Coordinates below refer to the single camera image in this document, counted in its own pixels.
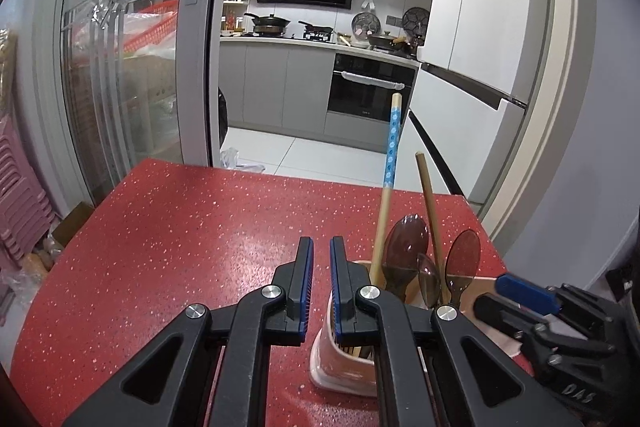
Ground red plastic crate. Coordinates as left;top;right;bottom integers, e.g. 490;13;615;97
120;0;181;54

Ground row of condiment bottles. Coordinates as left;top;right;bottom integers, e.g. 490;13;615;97
222;0;249;32

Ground black frying pan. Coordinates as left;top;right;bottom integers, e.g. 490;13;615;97
298;21;335;37

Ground round metal steamer rack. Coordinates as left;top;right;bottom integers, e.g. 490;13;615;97
402;7;431;36
351;12;382;39

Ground black wok with lid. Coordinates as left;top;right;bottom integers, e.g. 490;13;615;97
244;13;291;36

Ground beige plastic cutlery holder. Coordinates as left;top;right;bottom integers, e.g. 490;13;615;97
309;259;531;398

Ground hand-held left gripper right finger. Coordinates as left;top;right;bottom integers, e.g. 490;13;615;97
329;236;583;427

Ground black built-in oven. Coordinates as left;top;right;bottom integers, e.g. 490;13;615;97
327;53;417;118

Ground white refrigerator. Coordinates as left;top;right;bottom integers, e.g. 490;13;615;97
406;0;553;208

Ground pink plastic stool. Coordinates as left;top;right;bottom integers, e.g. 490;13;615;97
0;114;58;278

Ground plain wooden chopstick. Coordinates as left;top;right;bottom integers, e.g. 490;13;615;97
415;152;448;308

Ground blue patterned wooden chopstick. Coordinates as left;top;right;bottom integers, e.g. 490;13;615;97
372;93;403;288

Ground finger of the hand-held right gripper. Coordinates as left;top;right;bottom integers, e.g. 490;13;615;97
472;294;542;343
496;273;615;324

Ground sliding glass door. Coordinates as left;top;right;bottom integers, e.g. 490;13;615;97
60;0;236;202

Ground black floor item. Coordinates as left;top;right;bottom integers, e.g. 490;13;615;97
607;257;640;303

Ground black wok with wooden handle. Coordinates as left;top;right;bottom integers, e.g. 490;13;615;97
367;32;407;49

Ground white plastic bag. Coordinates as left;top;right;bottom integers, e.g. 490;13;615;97
220;148;268;173

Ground open cardboard box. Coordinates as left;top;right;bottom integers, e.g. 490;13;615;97
52;202;96;249

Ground grey kitchen cabinets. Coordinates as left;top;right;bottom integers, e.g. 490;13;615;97
220;38;421;152

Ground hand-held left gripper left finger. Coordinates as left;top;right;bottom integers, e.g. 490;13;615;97
62;236;315;427

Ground grey translucent spoon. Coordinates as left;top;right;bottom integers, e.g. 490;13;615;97
382;213;431;303
444;229;482;308
416;253;443;310

